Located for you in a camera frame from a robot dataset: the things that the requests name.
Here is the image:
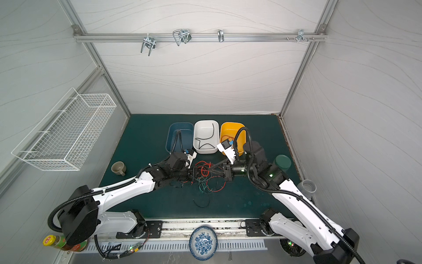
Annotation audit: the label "black cable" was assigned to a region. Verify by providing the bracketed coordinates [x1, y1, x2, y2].
[195, 123, 215, 150]

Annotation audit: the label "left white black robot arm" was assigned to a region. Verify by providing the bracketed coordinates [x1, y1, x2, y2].
[47, 148, 196, 245]

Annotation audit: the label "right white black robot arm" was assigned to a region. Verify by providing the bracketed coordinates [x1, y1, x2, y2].
[217, 126, 364, 264]

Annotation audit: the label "blue plastic bin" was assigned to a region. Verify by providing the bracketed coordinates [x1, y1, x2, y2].
[166, 122, 194, 154]

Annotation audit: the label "yellow plastic bin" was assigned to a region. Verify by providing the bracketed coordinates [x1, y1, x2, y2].
[220, 122, 247, 156]

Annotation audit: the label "white plastic bin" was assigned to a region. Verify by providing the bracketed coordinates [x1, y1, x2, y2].
[193, 120, 220, 155]

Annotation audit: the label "green round lid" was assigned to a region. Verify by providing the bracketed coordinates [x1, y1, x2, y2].
[274, 155, 292, 171]

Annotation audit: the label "beige mug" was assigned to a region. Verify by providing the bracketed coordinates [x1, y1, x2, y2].
[111, 161, 126, 176]

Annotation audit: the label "blue white patterned plate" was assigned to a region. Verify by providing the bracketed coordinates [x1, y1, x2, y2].
[189, 225, 218, 261]

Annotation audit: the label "white vent strip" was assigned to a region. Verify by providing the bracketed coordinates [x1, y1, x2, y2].
[99, 239, 268, 253]

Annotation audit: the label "small metal hook clamp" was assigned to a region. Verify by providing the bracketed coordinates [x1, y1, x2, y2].
[217, 29, 224, 43]

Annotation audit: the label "left metal U-bolt clamp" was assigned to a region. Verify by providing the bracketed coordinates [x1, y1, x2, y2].
[140, 35, 156, 56]

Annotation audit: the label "metal u-bolt clamp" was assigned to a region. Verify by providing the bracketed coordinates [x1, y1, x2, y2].
[173, 29, 192, 46]
[140, 35, 156, 56]

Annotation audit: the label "middle metal U-bolt clamp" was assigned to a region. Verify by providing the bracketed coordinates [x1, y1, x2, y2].
[173, 29, 192, 46]

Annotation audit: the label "sauce bottle yellow cap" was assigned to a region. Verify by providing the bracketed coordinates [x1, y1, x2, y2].
[43, 235, 88, 252]

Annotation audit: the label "tangled black cables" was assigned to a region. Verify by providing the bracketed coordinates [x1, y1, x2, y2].
[177, 161, 228, 209]

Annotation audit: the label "tangled red cables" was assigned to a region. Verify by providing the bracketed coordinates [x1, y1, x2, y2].
[194, 160, 228, 194]

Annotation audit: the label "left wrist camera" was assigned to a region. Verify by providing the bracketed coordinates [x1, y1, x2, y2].
[184, 149, 197, 168]

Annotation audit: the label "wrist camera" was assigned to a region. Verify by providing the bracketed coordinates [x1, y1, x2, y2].
[217, 139, 236, 165]
[184, 149, 197, 168]

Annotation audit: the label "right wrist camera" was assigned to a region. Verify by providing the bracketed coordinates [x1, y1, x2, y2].
[217, 139, 236, 165]

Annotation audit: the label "aluminium front rail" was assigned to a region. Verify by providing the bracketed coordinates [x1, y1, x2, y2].
[67, 217, 281, 241]

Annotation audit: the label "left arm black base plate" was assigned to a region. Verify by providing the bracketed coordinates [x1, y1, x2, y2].
[116, 221, 163, 239]

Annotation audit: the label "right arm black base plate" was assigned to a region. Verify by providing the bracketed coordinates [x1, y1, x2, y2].
[240, 218, 274, 237]

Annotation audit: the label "white wire wall basket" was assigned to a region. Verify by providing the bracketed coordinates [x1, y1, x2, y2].
[11, 88, 116, 172]

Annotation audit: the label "right metal bolt bracket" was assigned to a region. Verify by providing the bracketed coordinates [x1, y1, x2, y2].
[286, 29, 315, 42]

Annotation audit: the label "metal crossbar rail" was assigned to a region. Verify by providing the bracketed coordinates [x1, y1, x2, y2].
[74, 31, 328, 43]

